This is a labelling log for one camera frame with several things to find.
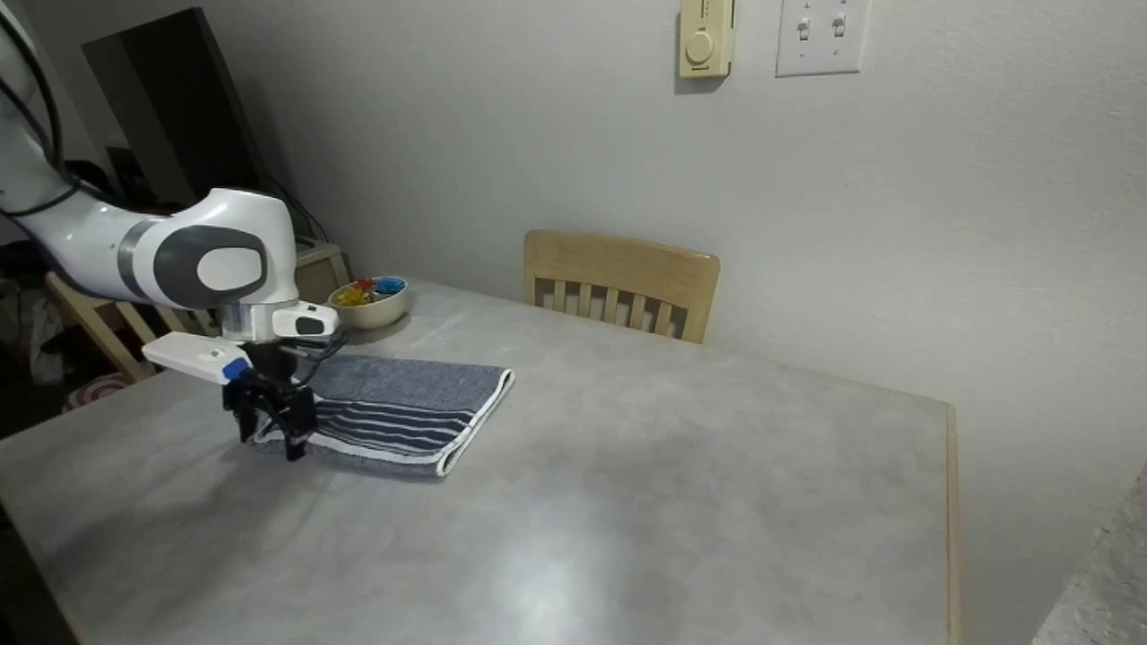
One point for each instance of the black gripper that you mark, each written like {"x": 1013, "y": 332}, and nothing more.
{"x": 270, "y": 390}

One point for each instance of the white wall outlet plate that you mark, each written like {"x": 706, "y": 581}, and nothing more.
{"x": 822, "y": 36}

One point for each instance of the yellow toy flower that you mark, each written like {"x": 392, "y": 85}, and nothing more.
{"x": 349, "y": 296}

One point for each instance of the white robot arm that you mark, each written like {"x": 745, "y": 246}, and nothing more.
{"x": 232, "y": 251}

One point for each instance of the light wooden chair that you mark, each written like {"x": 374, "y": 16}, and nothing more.
{"x": 620, "y": 282}
{"x": 124, "y": 328}

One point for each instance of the blue toy flower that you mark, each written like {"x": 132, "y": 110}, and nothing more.
{"x": 387, "y": 283}

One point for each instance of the gray towel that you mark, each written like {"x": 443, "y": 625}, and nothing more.
{"x": 400, "y": 416}

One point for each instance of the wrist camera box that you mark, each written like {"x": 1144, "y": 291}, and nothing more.
{"x": 199, "y": 357}

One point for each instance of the cream ceramic bowl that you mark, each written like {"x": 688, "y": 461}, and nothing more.
{"x": 374, "y": 313}

